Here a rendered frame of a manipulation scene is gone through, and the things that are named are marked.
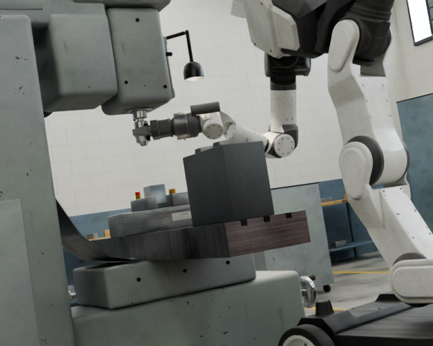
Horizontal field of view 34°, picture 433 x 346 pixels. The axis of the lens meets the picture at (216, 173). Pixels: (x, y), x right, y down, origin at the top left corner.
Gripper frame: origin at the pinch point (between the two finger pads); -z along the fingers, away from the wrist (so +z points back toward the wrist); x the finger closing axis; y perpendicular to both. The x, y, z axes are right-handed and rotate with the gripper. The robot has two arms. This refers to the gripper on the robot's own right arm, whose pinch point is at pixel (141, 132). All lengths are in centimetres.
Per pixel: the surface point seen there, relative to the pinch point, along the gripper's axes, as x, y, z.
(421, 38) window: -853, -193, 424
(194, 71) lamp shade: -10.0, -19.5, 20.8
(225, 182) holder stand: 61, 23, 21
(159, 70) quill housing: 6.9, -17.9, 9.0
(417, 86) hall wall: -887, -123, 415
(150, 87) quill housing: 8.7, -12.5, 5.1
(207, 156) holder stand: 55, 16, 18
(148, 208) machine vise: 11.9, 25.3, -1.4
